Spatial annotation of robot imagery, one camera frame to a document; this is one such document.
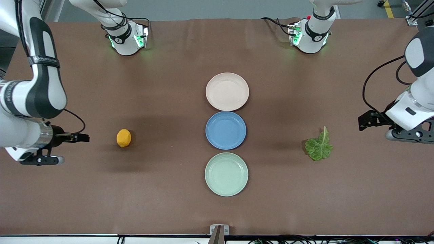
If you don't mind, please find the brown table cover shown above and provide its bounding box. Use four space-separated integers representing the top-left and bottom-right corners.
0 18 434 237

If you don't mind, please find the light green round plate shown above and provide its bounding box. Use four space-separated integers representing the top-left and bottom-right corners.
204 152 249 197

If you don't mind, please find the aluminium frame profile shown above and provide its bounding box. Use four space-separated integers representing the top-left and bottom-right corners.
34 0 48 21
406 0 434 26

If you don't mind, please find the black base cable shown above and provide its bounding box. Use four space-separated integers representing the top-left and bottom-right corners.
260 17 296 36
93 0 150 38

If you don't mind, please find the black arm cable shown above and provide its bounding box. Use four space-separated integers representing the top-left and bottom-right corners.
362 55 406 118
396 61 413 85
63 108 86 135

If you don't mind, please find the blue round plate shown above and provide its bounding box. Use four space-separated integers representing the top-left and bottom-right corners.
205 111 247 150

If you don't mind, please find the black left base cable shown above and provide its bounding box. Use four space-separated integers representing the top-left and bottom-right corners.
260 17 296 36

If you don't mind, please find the yellow lemon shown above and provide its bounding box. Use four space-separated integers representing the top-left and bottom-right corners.
116 129 132 148

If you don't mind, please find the pink round plate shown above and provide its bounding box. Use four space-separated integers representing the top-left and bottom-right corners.
205 72 250 111

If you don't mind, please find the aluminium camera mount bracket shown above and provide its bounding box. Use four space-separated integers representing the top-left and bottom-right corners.
208 224 230 244

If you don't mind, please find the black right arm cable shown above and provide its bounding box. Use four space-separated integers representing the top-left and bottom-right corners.
63 108 86 135

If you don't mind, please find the green lettuce leaf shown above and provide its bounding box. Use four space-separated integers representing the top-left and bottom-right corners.
304 126 334 161

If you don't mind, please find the black right base cable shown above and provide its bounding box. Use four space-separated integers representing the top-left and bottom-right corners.
93 0 150 38

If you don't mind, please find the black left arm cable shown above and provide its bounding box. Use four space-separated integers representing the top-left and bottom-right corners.
362 55 406 118
396 61 413 85

